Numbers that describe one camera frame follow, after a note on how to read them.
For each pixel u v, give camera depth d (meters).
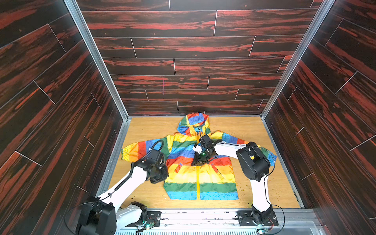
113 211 0.41
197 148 0.93
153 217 0.73
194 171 0.91
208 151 0.76
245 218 0.73
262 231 0.71
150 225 0.70
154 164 0.70
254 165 0.54
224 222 0.73
